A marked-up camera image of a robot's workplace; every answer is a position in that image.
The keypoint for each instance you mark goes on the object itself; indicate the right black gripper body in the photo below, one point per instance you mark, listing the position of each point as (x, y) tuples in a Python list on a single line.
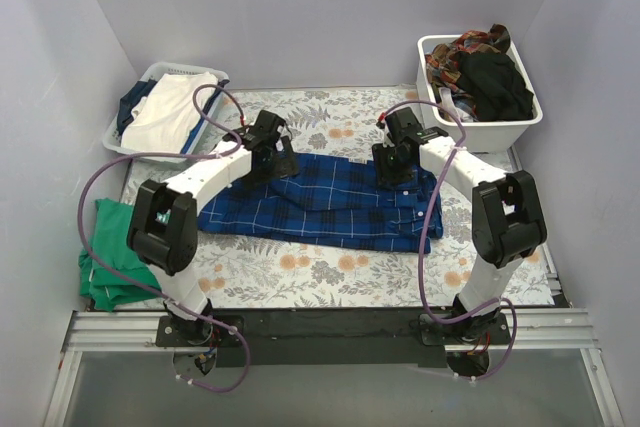
[(390, 170)]

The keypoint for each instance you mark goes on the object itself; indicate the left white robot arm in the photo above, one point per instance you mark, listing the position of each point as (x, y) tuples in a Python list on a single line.
[(163, 231)]

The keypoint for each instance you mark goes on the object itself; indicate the white plastic bin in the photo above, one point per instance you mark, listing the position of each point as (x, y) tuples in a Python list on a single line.
[(481, 137)]

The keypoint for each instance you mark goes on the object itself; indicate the folded white shirt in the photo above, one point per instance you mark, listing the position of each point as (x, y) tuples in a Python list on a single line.
[(164, 119)]

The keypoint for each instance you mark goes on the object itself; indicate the aluminium rail frame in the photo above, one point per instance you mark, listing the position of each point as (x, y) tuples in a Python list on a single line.
[(113, 374)]

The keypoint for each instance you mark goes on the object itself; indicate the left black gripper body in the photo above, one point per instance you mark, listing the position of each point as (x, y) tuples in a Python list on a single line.
[(279, 162)]

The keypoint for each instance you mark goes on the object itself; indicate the folded navy shirt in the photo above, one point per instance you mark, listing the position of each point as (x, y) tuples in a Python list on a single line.
[(141, 88)]

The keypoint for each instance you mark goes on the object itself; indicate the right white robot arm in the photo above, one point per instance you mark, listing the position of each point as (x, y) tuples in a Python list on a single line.
[(507, 221)]

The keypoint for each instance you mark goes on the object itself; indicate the blue plaid long sleeve shirt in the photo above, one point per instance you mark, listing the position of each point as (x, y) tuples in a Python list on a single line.
[(331, 202)]

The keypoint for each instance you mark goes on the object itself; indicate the black crumpled shirt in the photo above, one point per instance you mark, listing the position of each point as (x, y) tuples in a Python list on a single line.
[(498, 89)]

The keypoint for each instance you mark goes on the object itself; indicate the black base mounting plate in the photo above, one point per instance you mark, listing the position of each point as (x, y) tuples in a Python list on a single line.
[(359, 336)]

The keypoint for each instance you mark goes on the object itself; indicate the folded green shirt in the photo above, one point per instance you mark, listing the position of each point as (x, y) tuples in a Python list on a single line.
[(106, 290)]

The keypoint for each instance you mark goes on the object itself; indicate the white crumpled garment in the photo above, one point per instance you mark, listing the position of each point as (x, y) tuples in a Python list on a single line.
[(456, 108)]

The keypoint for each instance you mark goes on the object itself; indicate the floral patterned table mat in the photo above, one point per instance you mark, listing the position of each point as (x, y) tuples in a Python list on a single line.
[(249, 272)]

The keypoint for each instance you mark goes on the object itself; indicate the brown plaid crumpled shirt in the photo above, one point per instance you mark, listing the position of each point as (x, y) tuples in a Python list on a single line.
[(442, 64)]

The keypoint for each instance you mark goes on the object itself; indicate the white slotted laundry basket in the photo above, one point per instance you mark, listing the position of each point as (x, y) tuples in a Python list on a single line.
[(111, 139)]

